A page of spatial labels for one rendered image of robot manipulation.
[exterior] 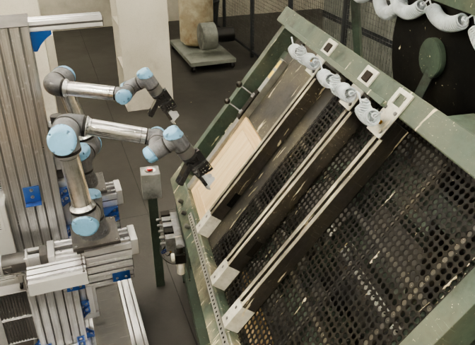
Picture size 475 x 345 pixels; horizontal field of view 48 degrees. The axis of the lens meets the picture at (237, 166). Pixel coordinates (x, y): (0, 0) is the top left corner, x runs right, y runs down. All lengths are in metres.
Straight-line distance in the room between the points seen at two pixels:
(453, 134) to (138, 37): 5.17
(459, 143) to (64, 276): 1.80
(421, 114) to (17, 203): 1.87
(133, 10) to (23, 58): 4.08
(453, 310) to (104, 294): 2.51
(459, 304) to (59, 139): 1.58
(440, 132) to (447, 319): 0.59
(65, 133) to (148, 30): 4.39
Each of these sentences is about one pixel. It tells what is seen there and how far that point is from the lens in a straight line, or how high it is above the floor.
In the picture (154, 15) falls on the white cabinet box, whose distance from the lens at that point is 6.55.
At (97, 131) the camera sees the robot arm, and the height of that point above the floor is 1.59.
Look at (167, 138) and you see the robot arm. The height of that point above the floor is 1.60.
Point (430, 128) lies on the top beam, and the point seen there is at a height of 1.85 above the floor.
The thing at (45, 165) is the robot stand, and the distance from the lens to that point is 2.69.
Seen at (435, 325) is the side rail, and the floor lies 1.49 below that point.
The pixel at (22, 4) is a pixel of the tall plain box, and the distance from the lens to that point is 4.87.
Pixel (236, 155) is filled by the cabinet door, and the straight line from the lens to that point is 2.99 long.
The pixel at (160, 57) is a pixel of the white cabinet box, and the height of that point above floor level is 0.64.
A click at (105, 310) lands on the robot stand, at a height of 0.21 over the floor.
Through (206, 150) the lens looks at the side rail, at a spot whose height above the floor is 1.03.
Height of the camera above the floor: 2.58
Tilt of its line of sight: 29 degrees down
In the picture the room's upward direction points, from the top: straight up
